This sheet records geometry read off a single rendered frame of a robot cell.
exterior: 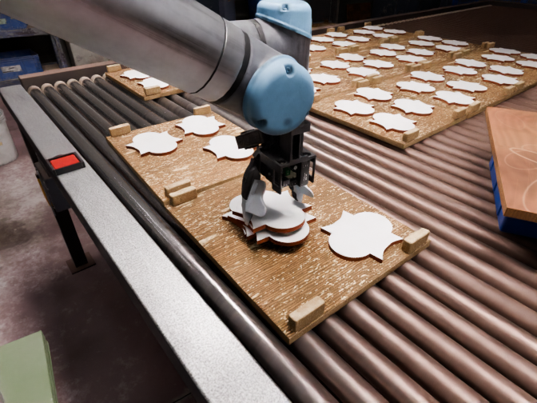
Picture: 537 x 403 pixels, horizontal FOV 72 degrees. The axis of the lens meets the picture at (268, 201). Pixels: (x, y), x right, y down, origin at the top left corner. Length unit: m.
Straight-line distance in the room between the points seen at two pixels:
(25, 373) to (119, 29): 0.49
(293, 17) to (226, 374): 0.48
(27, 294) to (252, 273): 1.67
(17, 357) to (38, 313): 1.39
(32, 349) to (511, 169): 0.87
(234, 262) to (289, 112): 0.35
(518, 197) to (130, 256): 0.69
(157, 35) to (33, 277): 2.02
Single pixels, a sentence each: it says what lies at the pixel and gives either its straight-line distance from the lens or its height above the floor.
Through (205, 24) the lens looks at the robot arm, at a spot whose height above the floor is 1.34.
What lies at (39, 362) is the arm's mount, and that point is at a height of 0.90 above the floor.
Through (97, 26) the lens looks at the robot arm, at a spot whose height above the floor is 1.34.
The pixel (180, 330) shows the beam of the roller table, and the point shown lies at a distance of 0.61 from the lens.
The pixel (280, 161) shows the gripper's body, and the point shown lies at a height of 1.11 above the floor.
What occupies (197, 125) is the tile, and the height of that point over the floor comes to 0.95.
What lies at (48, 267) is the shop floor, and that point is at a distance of 2.29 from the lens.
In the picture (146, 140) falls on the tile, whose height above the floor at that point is 0.95.
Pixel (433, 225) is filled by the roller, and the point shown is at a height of 0.92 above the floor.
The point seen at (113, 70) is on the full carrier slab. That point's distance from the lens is 1.85.
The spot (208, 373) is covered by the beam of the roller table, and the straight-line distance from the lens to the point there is 0.56.
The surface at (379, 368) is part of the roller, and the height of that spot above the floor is 0.92.
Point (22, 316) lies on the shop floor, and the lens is 2.10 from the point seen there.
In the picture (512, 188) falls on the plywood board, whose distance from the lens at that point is 0.78.
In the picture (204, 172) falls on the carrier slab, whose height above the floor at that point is 0.94.
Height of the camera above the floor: 1.39
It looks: 35 degrees down
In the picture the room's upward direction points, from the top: straight up
